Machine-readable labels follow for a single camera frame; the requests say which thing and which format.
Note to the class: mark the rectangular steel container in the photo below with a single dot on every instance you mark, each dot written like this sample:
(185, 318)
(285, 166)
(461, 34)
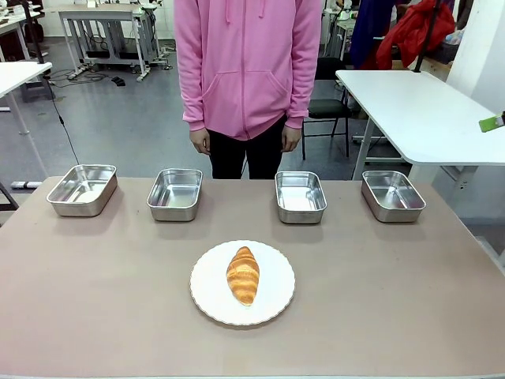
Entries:
(175, 194)
(300, 197)
(83, 190)
(392, 196)

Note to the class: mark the golden croissant bread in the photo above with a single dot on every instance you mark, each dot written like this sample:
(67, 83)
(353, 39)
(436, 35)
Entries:
(243, 275)

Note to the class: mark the person's left hand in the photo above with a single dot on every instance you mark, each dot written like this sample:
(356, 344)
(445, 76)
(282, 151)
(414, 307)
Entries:
(290, 139)

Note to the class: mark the person's right hand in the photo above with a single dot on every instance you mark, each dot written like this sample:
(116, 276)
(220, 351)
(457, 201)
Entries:
(200, 140)

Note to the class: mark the white side table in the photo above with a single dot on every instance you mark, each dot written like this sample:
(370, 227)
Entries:
(426, 114)

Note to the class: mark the red jacket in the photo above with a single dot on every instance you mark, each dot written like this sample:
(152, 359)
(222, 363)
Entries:
(419, 31)

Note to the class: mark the blue hanging garment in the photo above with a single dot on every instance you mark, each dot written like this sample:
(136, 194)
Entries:
(365, 33)

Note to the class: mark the black chair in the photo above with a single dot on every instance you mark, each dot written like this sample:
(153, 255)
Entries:
(328, 103)

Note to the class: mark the person in pink hoodie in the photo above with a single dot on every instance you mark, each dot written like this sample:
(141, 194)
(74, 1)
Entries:
(244, 67)

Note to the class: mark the white scalloped plate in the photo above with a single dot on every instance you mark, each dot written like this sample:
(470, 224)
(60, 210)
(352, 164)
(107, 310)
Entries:
(242, 282)

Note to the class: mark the grey workbench on casters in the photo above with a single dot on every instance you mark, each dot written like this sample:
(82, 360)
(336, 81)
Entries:
(108, 31)

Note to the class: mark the white power strip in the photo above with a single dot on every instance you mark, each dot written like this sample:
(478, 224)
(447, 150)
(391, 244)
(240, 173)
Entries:
(77, 72)

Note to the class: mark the black stand pole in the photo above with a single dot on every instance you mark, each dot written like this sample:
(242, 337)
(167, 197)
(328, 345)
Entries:
(34, 35)

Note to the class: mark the white desk with round leg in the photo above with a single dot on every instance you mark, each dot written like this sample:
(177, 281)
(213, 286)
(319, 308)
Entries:
(17, 85)

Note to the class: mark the black camera pole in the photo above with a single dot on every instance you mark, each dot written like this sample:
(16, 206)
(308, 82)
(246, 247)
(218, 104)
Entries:
(427, 35)

